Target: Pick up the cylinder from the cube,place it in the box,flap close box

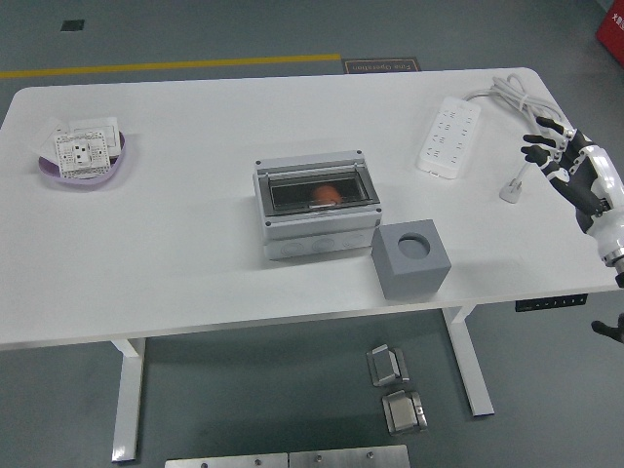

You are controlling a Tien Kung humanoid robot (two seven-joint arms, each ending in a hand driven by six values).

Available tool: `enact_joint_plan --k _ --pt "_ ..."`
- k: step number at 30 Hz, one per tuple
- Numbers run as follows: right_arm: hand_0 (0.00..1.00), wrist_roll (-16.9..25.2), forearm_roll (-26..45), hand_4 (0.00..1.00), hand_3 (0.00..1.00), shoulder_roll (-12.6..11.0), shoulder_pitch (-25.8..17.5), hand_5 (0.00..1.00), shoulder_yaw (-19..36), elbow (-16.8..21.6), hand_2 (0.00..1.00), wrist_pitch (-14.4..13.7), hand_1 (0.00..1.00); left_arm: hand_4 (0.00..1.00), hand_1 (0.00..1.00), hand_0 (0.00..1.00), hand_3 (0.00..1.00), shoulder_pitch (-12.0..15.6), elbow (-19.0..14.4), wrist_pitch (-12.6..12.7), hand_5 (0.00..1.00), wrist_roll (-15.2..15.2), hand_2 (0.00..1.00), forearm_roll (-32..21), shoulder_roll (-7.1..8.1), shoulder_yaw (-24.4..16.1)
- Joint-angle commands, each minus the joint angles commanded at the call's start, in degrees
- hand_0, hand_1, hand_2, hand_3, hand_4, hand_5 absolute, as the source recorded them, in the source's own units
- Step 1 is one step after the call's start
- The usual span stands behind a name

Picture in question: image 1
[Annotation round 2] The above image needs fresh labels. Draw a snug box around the white wall switch panel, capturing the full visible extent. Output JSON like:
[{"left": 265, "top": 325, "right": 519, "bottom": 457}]
[{"left": 67, "top": 116, "right": 122, "bottom": 158}]

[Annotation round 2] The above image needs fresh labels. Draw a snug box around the purple shallow bowl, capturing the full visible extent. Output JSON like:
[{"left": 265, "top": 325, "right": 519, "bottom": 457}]
[{"left": 37, "top": 130, "right": 130, "bottom": 185}]

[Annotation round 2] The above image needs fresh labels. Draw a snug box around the white power cord with plug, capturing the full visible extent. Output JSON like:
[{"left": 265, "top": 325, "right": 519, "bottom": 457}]
[{"left": 460, "top": 72, "right": 566, "bottom": 204}]

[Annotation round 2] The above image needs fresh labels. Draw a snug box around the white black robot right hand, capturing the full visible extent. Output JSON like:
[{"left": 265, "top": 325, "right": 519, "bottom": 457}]
[{"left": 520, "top": 115, "right": 624, "bottom": 267}]

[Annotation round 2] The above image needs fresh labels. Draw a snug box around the white wall socket panel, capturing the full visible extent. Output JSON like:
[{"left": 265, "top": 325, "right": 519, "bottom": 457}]
[{"left": 52, "top": 131, "right": 111, "bottom": 176}]

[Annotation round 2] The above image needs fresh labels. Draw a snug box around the small metal block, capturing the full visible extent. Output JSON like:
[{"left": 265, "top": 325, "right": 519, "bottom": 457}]
[
  {"left": 380, "top": 389, "right": 429, "bottom": 436},
  {"left": 365, "top": 343, "right": 411, "bottom": 388}
]

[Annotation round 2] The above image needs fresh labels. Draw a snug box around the grey electrical box clear lid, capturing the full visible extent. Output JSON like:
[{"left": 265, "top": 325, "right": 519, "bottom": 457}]
[{"left": 252, "top": 149, "right": 385, "bottom": 261}]

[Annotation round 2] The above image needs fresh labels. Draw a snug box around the white power strip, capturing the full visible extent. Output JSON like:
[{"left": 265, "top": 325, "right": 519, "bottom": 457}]
[{"left": 414, "top": 96, "right": 483, "bottom": 180}]

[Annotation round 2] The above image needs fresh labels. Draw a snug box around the red box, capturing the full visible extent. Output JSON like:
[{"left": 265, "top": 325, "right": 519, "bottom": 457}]
[{"left": 594, "top": 0, "right": 624, "bottom": 64}]

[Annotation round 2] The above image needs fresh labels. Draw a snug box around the grey cube with round hole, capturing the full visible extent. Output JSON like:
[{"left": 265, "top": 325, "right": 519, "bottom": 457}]
[{"left": 370, "top": 218, "right": 452, "bottom": 300}]

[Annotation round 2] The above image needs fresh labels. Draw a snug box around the grey metal plate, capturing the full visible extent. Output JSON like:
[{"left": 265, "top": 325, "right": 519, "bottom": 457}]
[{"left": 164, "top": 451, "right": 290, "bottom": 468}]

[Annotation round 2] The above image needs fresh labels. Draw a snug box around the orange cylinder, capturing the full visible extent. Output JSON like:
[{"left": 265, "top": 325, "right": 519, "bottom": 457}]
[{"left": 311, "top": 183, "right": 342, "bottom": 205}]

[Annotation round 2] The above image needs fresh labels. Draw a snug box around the white table leg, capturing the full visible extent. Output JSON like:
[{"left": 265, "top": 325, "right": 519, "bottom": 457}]
[
  {"left": 109, "top": 337, "right": 147, "bottom": 463},
  {"left": 442, "top": 305, "right": 495, "bottom": 418}
]

